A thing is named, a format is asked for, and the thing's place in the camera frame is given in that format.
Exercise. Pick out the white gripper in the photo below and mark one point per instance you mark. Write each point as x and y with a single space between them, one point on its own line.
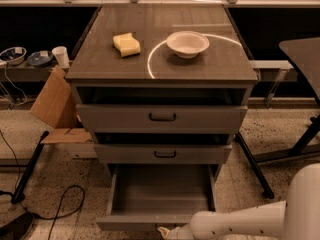
181 233

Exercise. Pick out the grey bottom drawer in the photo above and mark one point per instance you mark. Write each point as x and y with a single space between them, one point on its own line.
144 197

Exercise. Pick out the grey drawer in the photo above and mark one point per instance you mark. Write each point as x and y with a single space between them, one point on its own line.
162 154
144 197
181 119

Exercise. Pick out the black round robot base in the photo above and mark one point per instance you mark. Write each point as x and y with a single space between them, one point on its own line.
18 228

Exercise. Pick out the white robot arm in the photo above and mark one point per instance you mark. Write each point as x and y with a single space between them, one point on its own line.
295 218

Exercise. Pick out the grey middle drawer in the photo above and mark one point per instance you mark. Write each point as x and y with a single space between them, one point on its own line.
162 154

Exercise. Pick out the grey top drawer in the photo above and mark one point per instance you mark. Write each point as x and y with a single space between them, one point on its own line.
181 119

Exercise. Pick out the grey drawer cabinet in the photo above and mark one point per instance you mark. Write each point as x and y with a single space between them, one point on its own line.
220 76

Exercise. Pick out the black right stand leg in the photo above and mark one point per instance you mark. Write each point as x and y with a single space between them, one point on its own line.
267 191

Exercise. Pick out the black stand leg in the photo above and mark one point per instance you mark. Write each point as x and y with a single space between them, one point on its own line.
267 191
18 195

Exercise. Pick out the black left stand leg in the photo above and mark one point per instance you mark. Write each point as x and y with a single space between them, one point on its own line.
18 195

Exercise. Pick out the brown cardboard box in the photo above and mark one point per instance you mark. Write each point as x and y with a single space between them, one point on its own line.
56 107

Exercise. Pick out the white bowl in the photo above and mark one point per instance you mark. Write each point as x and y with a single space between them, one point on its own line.
187 44

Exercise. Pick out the yellow sponge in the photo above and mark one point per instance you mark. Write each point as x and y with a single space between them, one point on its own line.
126 44

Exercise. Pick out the white paper cup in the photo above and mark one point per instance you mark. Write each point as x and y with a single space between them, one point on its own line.
61 55

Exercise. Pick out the blue bowl right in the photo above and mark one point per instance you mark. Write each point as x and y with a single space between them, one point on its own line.
40 58

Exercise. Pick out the blue bowl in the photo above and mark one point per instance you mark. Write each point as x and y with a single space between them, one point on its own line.
40 58
13 56

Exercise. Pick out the blue bowl left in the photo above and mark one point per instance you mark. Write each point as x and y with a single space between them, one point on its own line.
13 56

